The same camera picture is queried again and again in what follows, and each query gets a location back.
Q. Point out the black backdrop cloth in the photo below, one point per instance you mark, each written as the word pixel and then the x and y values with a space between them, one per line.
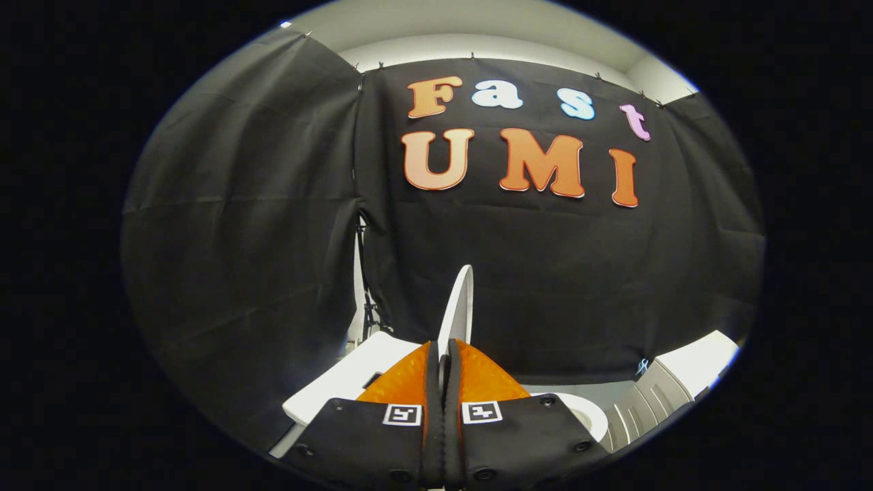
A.
pixel 545 273

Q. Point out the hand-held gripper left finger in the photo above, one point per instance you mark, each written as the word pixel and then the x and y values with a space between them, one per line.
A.
pixel 432 423

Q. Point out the white drawer cabinet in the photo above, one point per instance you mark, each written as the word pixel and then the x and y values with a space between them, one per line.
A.
pixel 696 358

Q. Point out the white toilet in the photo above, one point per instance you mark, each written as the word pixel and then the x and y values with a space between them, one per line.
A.
pixel 341 382

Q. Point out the white toilet lid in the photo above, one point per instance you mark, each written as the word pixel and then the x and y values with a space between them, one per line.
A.
pixel 460 307

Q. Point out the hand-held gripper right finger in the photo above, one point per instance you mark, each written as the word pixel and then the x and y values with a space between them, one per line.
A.
pixel 453 423

